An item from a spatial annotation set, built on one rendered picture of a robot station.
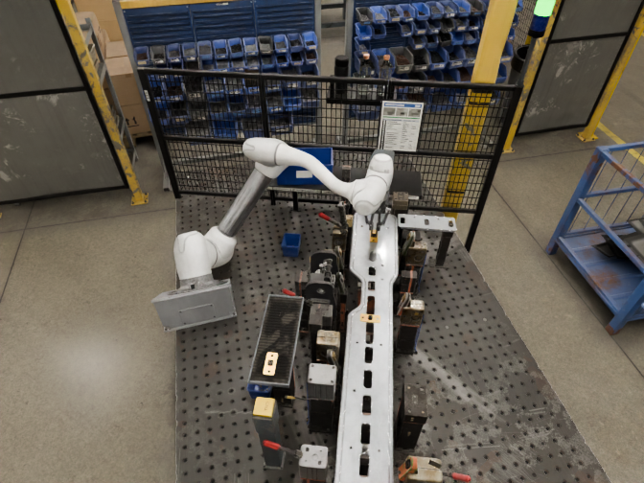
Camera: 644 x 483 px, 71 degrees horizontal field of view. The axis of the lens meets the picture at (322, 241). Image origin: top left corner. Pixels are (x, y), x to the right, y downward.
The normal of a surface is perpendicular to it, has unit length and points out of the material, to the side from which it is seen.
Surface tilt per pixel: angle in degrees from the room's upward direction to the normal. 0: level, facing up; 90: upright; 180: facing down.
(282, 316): 0
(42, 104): 89
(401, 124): 90
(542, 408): 0
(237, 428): 0
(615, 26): 91
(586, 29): 92
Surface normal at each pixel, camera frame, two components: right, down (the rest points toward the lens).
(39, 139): 0.23, 0.69
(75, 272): 0.00, -0.70
